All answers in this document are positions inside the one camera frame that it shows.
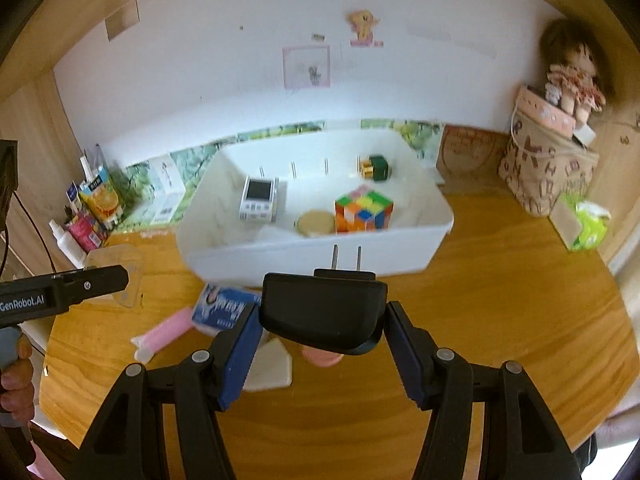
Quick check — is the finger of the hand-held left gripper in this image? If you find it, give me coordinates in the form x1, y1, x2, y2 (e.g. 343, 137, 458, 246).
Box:
0, 266, 130, 327

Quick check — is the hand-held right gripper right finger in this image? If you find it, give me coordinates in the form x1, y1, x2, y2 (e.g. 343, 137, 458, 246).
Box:
384, 301, 583, 480

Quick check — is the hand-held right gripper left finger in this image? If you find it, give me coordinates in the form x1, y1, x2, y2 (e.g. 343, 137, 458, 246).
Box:
67, 302, 263, 480

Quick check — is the black power adapter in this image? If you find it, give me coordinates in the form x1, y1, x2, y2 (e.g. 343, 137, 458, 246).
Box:
261, 246, 389, 356

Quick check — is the white plastic storage bin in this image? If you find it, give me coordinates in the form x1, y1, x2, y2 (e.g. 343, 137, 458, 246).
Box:
175, 128, 455, 286

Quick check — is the round beige container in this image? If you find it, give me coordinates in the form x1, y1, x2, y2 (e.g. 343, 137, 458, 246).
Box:
295, 210, 335, 238

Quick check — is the multicoloured puzzle cube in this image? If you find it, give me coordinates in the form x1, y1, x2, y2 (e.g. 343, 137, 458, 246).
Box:
334, 185, 395, 234

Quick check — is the white handheld device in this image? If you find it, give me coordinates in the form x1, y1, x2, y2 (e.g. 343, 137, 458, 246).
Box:
239, 176, 280, 223

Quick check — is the person's left hand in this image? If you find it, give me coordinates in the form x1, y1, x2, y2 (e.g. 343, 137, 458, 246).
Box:
0, 337, 36, 428

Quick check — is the white spray bottle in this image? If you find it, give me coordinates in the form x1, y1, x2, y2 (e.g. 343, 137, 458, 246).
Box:
49, 220, 88, 269

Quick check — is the clear plastic container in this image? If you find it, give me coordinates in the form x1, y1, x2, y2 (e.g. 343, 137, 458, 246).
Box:
85, 245, 144, 308

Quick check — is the blue white printed packet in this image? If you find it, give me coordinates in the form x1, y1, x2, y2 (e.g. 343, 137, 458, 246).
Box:
192, 284, 262, 337

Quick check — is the wooden desk hutch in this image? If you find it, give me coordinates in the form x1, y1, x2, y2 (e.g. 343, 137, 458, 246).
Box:
0, 0, 640, 281

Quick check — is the pink snack packet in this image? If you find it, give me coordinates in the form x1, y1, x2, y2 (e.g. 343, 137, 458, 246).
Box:
67, 210, 109, 254

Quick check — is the pink tube white cap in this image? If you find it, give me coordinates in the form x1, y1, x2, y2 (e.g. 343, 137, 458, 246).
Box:
131, 307, 194, 364

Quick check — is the pink oval case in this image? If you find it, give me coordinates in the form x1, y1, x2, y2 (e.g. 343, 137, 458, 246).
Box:
302, 345, 344, 367

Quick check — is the orange juice carton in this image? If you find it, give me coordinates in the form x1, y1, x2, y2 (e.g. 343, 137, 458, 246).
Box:
80, 164, 125, 227

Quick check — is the white skincare box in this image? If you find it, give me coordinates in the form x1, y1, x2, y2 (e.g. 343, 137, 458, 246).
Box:
147, 157, 187, 226

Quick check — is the green gold small box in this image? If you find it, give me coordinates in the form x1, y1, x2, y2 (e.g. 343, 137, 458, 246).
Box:
359, 155, 392, 182

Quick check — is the beige sticker label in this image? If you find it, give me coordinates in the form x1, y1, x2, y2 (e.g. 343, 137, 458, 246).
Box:
105, 0, 140, 41

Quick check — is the cardboard with red drawing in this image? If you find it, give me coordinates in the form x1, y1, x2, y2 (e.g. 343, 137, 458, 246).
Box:
437, 126, 506, 186

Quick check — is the green tissue box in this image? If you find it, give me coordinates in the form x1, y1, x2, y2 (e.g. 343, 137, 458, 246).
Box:
550, 195, 612, 252

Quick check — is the beige printed fabric bag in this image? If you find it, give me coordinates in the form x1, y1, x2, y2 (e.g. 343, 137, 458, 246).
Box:
498, 85, 600, 218

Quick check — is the brown haired doll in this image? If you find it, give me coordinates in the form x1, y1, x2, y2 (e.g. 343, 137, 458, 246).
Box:
542, 20, 608, 126

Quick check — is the black cable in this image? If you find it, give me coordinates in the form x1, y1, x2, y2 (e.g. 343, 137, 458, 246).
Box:
9, 189, 57, 277

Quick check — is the pink framed wall drawing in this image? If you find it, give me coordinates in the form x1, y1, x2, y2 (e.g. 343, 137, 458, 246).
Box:
282, 46, 331, 90

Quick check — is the yellow pony wall sticker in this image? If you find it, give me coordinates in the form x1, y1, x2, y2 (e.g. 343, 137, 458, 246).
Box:
347, 9, 385, 48

